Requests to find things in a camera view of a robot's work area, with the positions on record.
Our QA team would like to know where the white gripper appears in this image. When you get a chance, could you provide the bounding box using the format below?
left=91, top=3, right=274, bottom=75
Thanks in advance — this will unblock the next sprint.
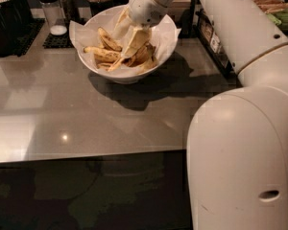
left=112, top=0, right=174, bottom=58

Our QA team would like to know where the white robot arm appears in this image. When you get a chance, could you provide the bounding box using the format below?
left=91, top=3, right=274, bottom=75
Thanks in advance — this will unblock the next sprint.
left=129, top=0, right=288, bottom=230

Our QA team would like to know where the white ceramic bowl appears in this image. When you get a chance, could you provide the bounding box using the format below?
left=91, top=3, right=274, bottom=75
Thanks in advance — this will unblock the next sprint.
left=76, top=4, right=179, bottom=85

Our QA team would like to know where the upper left spotted banana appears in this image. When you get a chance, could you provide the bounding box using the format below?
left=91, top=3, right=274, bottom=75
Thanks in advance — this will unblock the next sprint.
left=98, top=27, right=122, bottom=52

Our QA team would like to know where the right brown-spotted banana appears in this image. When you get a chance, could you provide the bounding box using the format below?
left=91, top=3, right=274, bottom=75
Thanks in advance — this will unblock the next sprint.
left=124, top=43, right=157, bottom=74

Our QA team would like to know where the left lying spotted banana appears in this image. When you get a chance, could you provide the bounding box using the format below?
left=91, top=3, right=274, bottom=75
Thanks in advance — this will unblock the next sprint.
left=84, top=46, right=121, bottom=62

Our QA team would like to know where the small bottom left banana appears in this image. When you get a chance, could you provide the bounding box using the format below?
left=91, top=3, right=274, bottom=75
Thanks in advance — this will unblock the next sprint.
left=97, top=62, right=112, bottom=69

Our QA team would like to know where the black napkin holder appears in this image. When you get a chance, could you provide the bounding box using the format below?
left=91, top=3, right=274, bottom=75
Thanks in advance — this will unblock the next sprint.
left=168, top=0, right=196, bottom=38

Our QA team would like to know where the dark pepper shaker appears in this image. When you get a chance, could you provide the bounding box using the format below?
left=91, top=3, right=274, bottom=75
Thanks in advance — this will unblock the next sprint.
left=60, top=0, right=81, bottom=22

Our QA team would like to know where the black rubber mat small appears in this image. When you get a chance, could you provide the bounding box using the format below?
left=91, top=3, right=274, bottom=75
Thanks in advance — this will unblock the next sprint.
left=43, top=21, right=73, bottom=49

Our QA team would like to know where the clear sugar shaker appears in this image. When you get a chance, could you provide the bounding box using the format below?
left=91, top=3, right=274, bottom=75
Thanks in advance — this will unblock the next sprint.
left=39, top=0, right=67, bottom=35

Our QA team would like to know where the black rubber mat large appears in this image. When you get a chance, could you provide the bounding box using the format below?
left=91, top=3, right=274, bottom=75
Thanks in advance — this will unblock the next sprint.
left=0, top=18, right=45, bottom=58

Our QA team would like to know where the black round container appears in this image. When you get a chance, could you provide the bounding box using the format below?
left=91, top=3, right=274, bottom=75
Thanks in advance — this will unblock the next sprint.
left=0, top=0, right=33, bottom=57

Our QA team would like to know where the black wire condiment rack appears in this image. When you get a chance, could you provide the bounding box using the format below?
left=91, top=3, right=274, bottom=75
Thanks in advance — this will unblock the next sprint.
left=193, top=9, right=288, bottom=81

